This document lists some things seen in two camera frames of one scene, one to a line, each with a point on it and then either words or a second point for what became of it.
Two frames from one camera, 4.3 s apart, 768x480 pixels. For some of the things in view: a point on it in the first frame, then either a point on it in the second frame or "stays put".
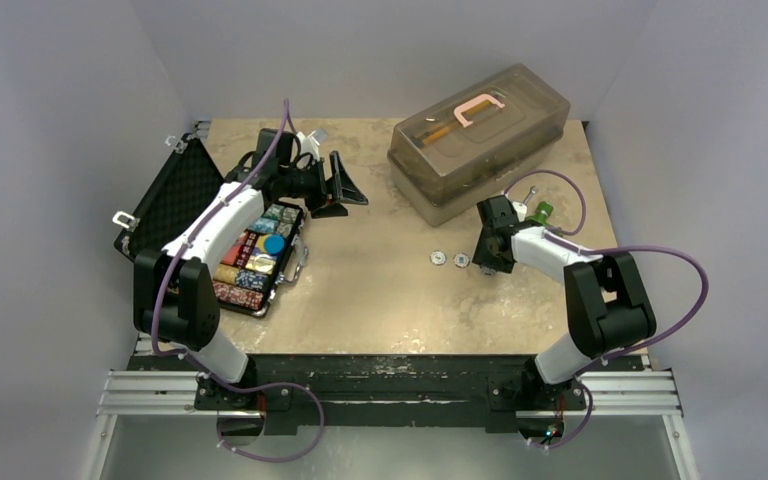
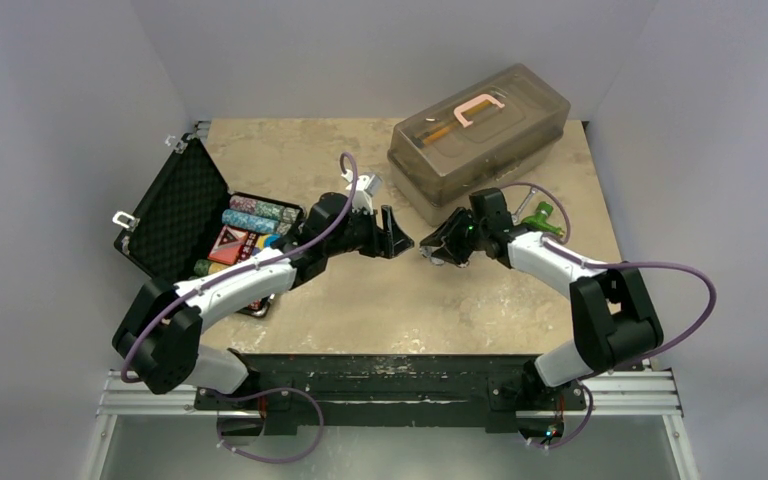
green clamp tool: x=543 y=210 stays put
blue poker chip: x=274 y=244 stays put
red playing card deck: x=230 y=254 stays put
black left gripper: x=343 y=191 to x=388 y=238
